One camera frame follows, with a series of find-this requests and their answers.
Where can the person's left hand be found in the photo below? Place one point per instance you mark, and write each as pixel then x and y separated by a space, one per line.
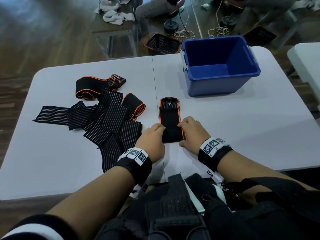
pixel 151 144

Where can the person's right hand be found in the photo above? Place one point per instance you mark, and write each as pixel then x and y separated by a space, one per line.
pixel 195 136

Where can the blue plastic bin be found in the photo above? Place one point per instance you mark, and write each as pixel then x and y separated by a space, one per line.
pixel 215 84

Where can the person's left forearm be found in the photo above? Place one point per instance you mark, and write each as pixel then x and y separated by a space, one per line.
pixel 100 199

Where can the person's right forearm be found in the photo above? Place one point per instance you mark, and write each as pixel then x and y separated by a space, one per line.
pixel 255 169

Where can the person's black chest harness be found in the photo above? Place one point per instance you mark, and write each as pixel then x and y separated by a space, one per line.
pixel 175 214

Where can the person's black white sleeve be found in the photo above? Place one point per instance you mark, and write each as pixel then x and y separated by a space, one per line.
pixel 37 226

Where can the black basket orange rim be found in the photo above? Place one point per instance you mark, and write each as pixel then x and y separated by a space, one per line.
pixel 162 43

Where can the red-seat stool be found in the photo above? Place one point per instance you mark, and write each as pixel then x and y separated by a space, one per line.
pixel 171 26

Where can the low wooden table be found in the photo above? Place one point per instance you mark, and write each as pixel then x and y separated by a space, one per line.
pixel 112 28

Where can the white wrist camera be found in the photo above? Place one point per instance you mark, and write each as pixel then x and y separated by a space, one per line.
pixel 136 191
pixel 212 174

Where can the large wall mirror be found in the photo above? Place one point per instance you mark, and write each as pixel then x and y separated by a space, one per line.
pixel 275 17

